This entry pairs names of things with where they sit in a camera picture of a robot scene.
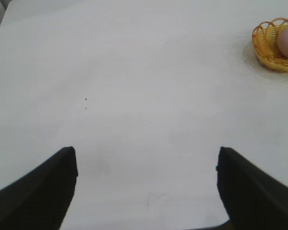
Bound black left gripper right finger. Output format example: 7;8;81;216
215;146;288;230

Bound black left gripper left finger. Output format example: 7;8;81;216
0;146;79;230

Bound yellow woven wicker basket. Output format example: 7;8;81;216
251;17;288;73

